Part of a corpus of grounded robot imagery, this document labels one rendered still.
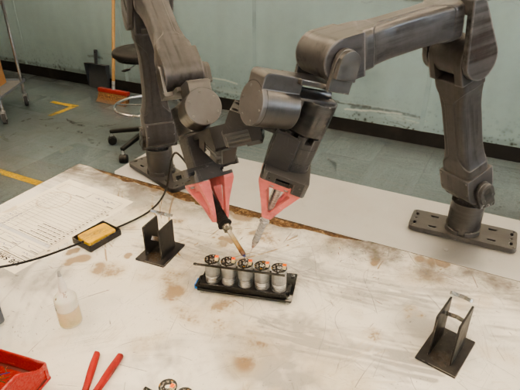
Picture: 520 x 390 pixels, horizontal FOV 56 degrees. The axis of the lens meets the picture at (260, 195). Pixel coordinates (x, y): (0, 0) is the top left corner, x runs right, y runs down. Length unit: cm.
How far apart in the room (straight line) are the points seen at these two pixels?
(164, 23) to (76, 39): 381
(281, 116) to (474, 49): 32
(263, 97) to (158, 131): 56
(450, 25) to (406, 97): 258
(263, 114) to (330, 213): 49
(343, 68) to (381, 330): 40
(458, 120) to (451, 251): 26
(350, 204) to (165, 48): 52
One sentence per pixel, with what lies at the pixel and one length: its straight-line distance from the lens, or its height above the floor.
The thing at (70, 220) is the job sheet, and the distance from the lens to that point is 110.
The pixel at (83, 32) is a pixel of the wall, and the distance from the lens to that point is 463.
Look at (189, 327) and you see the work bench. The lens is 79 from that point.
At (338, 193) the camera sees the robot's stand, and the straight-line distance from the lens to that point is 114.
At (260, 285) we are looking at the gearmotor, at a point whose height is 78.
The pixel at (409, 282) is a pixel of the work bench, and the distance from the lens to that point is 90.
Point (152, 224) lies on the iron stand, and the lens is 93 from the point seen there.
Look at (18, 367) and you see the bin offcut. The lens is 80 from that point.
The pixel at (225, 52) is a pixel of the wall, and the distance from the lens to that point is 377.
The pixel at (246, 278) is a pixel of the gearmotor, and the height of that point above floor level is 79.
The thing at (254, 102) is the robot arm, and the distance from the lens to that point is 62.
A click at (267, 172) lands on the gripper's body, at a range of 66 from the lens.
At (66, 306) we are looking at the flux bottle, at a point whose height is 79.
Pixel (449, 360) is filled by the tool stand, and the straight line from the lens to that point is 77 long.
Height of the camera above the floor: 130
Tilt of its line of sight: 29 degrees down
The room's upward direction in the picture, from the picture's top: straight up
